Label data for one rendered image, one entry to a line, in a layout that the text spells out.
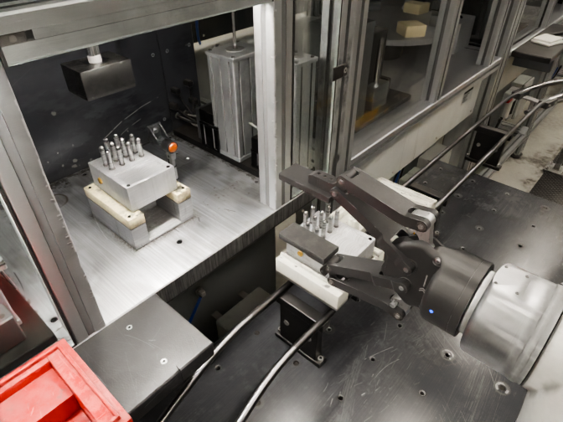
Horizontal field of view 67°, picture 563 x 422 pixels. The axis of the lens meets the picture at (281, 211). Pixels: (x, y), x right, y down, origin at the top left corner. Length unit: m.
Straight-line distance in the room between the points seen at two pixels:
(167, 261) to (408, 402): 0.50
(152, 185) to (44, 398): 0.36
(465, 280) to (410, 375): 0.53
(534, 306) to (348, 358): 0.56
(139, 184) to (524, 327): 0.59
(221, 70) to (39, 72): 0.35
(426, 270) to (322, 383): 0.49
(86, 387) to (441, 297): 0.40
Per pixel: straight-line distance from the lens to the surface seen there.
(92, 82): 0.74
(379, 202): 0.41
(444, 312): 0.41
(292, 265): 0.78
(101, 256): 0.81
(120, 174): 0.79
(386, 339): 0.95
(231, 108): 0.93
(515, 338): 0.39
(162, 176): 0.78
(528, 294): 0.40
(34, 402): 0.61
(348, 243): 0.76
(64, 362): 0.61
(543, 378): 0.40
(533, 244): 1.29
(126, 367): 0.65
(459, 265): 0.41
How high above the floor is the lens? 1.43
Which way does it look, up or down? 38 degrees down
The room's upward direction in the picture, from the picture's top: straight up
